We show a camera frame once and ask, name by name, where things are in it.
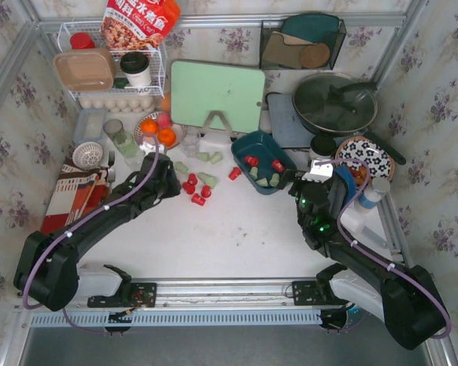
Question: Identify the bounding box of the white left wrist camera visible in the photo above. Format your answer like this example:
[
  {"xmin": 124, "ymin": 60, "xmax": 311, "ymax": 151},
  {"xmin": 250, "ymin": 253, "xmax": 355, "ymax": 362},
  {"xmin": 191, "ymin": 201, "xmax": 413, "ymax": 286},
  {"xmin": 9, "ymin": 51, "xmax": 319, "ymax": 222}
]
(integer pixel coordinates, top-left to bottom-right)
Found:
[{"xmin": 139, "ymin": 136, "xmax": 166, "ymax": 155}]

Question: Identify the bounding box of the orange right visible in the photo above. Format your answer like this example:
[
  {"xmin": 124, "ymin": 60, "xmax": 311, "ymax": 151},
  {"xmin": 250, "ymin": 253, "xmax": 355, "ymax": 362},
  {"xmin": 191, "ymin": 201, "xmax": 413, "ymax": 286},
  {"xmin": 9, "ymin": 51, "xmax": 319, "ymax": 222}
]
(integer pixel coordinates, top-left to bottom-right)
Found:
[{"xmin": 157, "ymin": 127, "xmax": 176, "ymax": 148}]

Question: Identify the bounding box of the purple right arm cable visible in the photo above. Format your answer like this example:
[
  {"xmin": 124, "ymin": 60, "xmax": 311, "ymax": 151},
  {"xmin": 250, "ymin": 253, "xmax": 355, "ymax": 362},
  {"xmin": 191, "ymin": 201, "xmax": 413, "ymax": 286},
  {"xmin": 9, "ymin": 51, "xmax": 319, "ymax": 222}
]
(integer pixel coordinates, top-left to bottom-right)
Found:
[{"xmin": 312, "ymin": 158, "xmax": 452, "ymax": 340}]

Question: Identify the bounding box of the black frying pan with lid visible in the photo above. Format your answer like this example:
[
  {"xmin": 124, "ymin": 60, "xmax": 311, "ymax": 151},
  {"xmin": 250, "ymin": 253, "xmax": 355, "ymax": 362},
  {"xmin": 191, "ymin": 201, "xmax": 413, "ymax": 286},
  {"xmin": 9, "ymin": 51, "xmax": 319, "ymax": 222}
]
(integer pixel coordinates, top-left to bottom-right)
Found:
[{"xmin": 292, "ymin": 72, "xmax": 406, "ymax": 165}]

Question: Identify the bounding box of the green capsule bottom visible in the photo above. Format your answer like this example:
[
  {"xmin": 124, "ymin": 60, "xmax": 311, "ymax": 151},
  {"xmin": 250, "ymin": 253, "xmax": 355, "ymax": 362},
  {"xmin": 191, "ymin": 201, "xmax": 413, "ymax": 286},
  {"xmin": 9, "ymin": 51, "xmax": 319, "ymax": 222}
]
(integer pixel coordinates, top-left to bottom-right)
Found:
[{"xmin": 250, "ymin": 166, "xmax": 258, "ymax": 180}]

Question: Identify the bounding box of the green capsule cluster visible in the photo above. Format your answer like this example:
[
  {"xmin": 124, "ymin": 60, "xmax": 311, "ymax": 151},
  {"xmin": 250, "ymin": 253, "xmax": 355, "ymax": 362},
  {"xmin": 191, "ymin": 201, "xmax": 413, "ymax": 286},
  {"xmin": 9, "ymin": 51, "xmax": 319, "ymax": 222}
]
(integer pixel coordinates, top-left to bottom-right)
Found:
[{"xmin": 269, "ymin": 173, "xmax": 280, "ymax": 188}]

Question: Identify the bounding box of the grey induction cooker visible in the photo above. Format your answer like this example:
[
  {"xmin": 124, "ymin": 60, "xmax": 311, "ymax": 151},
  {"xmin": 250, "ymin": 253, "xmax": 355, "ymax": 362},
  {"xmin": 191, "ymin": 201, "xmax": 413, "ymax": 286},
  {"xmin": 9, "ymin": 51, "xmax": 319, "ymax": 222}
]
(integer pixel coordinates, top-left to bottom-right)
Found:
[{"xmin": 266, "ymin": 92, "xmax": 314, "ymax": 149}]

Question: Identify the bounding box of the metal fork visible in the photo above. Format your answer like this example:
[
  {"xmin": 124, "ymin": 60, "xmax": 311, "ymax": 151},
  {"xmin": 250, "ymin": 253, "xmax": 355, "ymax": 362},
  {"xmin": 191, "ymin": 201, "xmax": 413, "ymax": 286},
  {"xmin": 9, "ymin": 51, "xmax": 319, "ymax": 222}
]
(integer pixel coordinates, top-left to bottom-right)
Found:
[{"xmin": 106, "ymin": 150, "xmax": 116, "ymax": 184}]

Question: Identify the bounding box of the teal plastic storage basket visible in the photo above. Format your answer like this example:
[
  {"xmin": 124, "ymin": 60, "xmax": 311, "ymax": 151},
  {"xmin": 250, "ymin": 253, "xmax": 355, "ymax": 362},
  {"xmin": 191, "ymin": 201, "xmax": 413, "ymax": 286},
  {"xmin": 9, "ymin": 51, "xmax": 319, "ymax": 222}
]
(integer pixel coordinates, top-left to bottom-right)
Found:
[{"xmin": 231, "ymin": 130, "xmax": 297, "ymax": 195}]

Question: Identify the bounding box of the clear glass tumbler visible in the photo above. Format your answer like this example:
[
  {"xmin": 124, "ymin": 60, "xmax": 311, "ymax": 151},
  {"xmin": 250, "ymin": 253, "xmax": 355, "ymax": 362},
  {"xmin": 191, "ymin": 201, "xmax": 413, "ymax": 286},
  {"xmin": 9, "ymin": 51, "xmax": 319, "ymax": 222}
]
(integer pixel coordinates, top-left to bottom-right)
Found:
[{"xmin": 180, "ymin": 127, "xmax": 201, "ymax": 158}]

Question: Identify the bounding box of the egg tray with eggs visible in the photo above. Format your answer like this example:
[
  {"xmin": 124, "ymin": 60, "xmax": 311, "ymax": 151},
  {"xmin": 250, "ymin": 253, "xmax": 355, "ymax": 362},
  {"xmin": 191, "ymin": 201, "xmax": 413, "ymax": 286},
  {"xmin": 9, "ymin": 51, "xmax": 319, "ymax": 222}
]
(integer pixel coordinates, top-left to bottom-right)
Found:
[{"xmin": 79, "ymin": 95, "xmax": 156, "ymax": 113}]

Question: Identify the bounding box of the red capsule number two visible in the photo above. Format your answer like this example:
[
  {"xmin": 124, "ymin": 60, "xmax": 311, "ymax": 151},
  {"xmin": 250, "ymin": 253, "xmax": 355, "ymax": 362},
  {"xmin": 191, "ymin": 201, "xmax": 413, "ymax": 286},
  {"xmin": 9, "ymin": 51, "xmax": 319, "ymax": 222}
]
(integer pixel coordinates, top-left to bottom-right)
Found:
[{"xmin": 271, "ymin": 159, "xmax": 285, "ymax": 173}]

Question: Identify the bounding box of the white strainer basket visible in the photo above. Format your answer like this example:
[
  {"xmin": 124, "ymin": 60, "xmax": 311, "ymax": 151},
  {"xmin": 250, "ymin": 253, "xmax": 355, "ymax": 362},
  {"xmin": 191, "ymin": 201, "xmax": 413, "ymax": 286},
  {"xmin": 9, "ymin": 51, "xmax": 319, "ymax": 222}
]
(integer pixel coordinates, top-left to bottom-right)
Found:
[{"xmin": 72, "ymin": 142, "xmax": 103, "ymax": 170}]

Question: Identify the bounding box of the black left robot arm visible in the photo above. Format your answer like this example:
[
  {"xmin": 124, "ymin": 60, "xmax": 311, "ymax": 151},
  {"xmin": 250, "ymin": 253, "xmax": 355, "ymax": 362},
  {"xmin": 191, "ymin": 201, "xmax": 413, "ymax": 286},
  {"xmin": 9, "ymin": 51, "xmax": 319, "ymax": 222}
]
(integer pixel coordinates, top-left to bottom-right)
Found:
[{"xmin": 13, "ymin": 152, "xmax": 181, "ymax": 311}]

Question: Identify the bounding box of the fruit plate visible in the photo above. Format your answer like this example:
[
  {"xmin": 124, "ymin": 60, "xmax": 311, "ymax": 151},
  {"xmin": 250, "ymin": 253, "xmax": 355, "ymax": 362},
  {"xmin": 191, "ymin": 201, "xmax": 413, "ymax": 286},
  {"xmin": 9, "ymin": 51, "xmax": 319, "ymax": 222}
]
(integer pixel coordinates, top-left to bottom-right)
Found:
[{"xmin": 134, "ymin": 111, "xmax": 187, "ymax": 149}]

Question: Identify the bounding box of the red capsule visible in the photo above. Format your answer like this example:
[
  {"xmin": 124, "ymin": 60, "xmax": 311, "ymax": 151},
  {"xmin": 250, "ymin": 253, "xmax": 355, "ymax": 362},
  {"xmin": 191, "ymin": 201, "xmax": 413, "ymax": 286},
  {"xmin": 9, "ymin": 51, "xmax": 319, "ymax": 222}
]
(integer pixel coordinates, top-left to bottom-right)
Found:
[
  {"xmin": 188, "ymin": 173, "xmax": 198, "ymax": 186},
  {"xmin": 201, "ymin": 185, "xmax": 211, "ymax": 198},
  {"xmin": 182, "ymin": 181, "xmax": 196, "ymax": 195},
  {"xmin": 244, "ymin": 156, "xmax": 259, "ymax": 167},
  {"xmin": 228, "ymin": 167, "xmax": 242, "ymax": 181},
  {"xmin": 191, "ymin": 194, "xmax": 206, "ymax": 206}
]

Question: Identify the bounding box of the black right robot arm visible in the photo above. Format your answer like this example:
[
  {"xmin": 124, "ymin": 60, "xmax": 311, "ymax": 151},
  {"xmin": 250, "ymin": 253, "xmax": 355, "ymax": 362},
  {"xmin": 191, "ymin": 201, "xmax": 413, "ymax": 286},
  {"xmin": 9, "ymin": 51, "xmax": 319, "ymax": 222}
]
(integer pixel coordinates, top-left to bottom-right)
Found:
[{"xmin": 277, "ymin": 170, "xmax": 452, "ymax": 350}]

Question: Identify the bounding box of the peach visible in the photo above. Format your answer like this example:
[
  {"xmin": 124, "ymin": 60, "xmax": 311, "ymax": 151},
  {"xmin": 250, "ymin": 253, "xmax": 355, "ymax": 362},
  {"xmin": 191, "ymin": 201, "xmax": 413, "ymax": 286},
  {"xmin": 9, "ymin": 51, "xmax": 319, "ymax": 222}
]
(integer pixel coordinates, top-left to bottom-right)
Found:
[{"xmin": 156, "ymin": 112, "xmax": 172, "ymax": 129}]

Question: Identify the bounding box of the orange behind board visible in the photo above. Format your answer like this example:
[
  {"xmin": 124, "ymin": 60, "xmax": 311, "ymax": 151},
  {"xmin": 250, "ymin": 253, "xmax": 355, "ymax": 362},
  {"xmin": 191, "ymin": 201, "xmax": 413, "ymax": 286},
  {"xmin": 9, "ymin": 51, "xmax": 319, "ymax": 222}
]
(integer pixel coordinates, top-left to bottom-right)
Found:
[{"xmin": 160, "ymin": 92, "xmax": 172, "ymax": 112}]

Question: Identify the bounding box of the floral patterned plate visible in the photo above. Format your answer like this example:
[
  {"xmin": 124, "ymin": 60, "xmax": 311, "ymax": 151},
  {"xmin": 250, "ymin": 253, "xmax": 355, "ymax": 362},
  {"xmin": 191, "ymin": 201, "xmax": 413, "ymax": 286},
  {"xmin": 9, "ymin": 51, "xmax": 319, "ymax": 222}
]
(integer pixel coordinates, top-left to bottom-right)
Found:
[{"xmin": 334, "ymin": 136, "xmax": 395, "ymax": 181}]

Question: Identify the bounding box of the metal cutting board stand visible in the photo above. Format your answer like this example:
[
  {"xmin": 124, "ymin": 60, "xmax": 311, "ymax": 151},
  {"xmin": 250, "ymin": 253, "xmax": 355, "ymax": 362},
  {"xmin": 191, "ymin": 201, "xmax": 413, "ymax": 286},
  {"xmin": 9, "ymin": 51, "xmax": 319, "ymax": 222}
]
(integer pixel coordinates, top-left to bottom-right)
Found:
[{"xmin": 199, "ymin": 111, "xmax": 237, "ymax": 143}]

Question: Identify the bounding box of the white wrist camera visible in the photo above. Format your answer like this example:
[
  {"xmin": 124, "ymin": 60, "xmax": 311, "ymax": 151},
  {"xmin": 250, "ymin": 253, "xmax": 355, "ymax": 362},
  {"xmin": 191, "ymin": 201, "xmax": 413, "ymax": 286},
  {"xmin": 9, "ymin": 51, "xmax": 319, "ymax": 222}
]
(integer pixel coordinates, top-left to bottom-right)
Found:
[
  {"xmin": 139, "ymin": 136, "xmax": 166, "ymax": 155},
  {"xmin": 302, "ymin": 159, "xmax": 334, "ymax": 183}
]

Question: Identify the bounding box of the grey glass cup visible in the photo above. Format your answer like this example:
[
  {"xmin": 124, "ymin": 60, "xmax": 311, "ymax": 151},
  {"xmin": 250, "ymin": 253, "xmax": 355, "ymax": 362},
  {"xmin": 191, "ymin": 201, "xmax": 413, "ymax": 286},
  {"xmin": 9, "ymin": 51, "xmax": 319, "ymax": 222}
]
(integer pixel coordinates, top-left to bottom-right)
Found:
[{"xmin": 103, "ymin": 119, "xmax": 125, "ymax": 144}]

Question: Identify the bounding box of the orange left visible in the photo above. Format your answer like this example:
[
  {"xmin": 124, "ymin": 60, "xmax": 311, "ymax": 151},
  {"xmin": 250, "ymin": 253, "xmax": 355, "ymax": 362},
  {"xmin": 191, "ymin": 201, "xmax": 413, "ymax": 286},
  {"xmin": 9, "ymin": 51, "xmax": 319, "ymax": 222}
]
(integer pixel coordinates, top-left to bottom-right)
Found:
[{"xmin": 140, "ymin": 118, "xmax": 159, "ymax": 135}]

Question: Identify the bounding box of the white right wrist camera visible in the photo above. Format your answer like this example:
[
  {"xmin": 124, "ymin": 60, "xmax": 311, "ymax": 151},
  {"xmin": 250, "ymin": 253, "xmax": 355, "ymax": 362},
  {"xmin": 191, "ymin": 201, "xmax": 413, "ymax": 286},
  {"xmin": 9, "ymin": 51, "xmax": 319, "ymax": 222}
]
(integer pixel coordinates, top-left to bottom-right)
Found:
[{"xmin": 302, "ymin": 159, "xmax": 334, "ymax": 183}]

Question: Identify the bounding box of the green ribbed glass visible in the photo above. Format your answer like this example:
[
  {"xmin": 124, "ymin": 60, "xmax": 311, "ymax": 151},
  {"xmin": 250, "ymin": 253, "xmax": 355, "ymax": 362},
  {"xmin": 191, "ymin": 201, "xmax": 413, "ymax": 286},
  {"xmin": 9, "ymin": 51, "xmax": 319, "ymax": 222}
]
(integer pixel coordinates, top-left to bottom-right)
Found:
[{"xmin": 112, "ymin": 131, "xmax": 138, "ymax": 159}]

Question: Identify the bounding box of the clear glass near rack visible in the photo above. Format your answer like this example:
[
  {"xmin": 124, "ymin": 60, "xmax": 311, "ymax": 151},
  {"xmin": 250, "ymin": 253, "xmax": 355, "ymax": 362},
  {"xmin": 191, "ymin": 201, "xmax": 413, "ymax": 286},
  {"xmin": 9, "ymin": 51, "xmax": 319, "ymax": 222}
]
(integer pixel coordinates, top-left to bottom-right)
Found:
[{"xmin": 124, "ymin": 145, "xmax": 144, "ymax": 171}]

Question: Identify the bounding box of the red capsule bottom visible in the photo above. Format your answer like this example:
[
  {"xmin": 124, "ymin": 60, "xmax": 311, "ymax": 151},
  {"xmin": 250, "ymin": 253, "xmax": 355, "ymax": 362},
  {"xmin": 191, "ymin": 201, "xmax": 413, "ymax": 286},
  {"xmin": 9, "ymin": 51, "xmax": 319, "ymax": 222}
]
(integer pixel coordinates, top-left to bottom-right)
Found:
[{"xmin": 244, "ymin": 156, "xmax": 259, "ymax": 167}]

